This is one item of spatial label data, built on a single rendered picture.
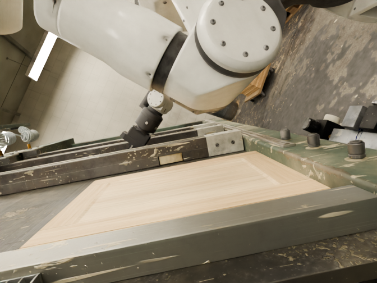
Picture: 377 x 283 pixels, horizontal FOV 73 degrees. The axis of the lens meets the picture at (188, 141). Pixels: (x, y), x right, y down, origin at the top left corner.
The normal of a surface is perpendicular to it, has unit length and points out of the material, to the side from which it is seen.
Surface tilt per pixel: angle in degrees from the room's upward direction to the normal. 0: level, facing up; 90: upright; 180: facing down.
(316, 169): 32
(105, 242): 58
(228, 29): 90
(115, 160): 90
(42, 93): 90
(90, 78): 90
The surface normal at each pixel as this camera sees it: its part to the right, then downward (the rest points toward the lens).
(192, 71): -0.14, 0.38
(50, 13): -0.25, 0.57
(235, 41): 0.18, -0.20
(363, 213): 0.06, 0.12
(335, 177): -0.98, 0.18
